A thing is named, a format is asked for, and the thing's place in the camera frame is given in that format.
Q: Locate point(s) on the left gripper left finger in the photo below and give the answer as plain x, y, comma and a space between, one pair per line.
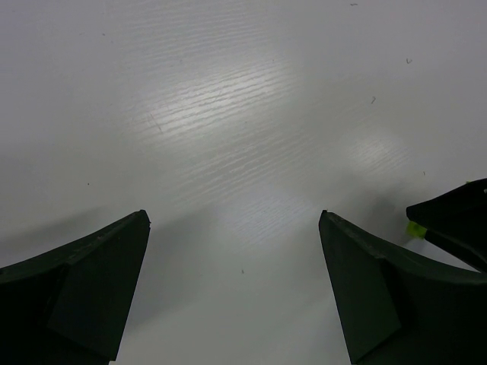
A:
70, 305

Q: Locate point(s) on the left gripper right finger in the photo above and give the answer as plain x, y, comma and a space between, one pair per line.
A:
398, 307

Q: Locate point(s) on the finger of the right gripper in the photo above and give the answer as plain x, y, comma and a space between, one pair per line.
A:
460, 250
459, 212

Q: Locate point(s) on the small lime curved piece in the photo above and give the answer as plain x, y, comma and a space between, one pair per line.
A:
416, 230

